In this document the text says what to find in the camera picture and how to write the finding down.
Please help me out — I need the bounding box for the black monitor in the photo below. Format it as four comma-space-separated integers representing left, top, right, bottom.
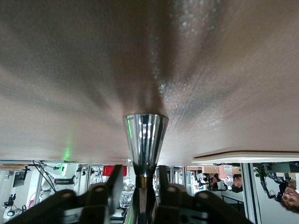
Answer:
13, 172, 31, 188

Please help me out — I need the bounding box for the steel double jigger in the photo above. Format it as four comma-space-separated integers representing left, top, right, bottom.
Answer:
122, 113, 169, 224

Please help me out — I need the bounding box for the curly haired person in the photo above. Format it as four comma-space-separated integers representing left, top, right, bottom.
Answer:
279, 186, 299, 213

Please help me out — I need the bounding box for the white rabbit print tray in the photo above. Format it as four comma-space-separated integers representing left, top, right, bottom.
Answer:
191, 150, 299, 164

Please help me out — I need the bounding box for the dark haired person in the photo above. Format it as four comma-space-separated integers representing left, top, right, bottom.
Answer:
231, 175, 243, 193

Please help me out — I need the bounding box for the brown table cloth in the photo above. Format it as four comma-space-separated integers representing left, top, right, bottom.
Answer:
0, 0, 299, 164

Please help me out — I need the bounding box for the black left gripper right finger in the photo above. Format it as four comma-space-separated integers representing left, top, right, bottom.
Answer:
159, 165, 253, 224

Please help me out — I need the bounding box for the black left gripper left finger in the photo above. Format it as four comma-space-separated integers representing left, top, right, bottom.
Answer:
7, 164, 123, 224

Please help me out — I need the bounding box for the red box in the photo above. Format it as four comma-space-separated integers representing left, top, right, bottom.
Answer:
102, 165, 117, 178

